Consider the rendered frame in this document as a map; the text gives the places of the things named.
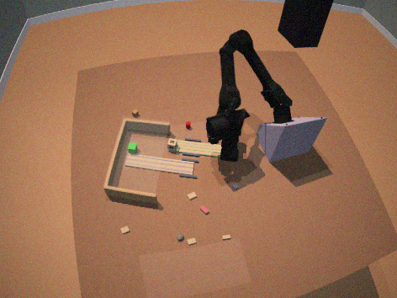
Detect pink rectangular block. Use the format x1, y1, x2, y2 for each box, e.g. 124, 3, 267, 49
200, 205, 209, 214

